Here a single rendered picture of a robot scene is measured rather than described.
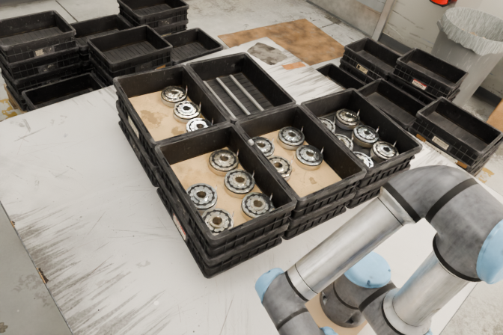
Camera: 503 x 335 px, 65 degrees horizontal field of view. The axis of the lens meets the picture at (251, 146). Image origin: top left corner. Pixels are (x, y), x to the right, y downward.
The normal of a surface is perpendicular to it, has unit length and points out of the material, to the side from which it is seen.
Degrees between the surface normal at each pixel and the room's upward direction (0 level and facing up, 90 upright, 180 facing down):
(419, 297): 93
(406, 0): 90
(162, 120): 0
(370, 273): 7
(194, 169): 0
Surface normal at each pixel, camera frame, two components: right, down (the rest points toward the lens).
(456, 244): -0.87, 0.28
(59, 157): 0.14, -0.72
